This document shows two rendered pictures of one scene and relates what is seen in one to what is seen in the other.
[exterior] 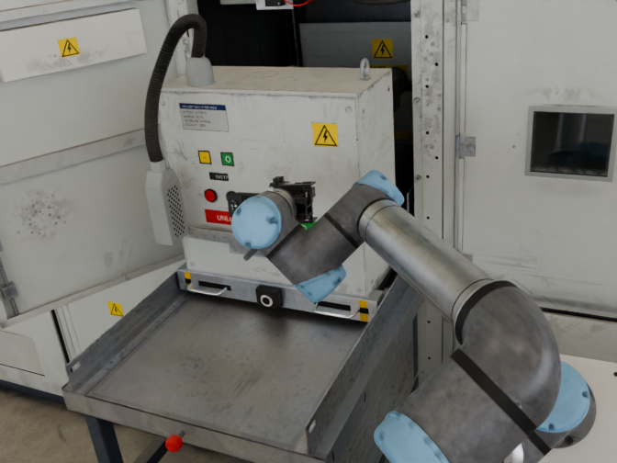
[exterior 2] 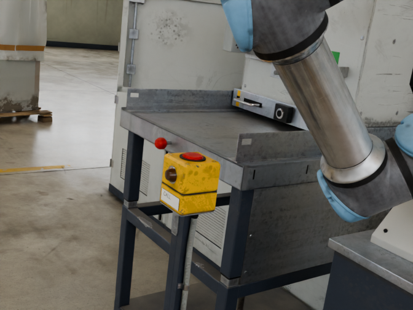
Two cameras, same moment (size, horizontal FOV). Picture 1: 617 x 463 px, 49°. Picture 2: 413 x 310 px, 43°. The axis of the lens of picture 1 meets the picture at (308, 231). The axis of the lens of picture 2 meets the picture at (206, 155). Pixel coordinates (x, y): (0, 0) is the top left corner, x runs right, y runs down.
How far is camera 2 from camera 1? 0.73 m
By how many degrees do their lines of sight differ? 27
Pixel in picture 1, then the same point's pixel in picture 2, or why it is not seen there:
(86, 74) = not seen: outside the picture
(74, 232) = (185, 51)
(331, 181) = (351, 15)
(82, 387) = (133, 110)
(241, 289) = (268, 107)
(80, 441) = (145, 242)
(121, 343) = (173, 106)
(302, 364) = not seen: hidden behind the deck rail
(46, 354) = (153, 178)
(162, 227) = (228, 35)
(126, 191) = not seen: hidden behind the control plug
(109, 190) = (217, 32)
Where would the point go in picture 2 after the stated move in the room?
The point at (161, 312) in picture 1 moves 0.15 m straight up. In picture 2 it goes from (210, 109) to (216, 64)
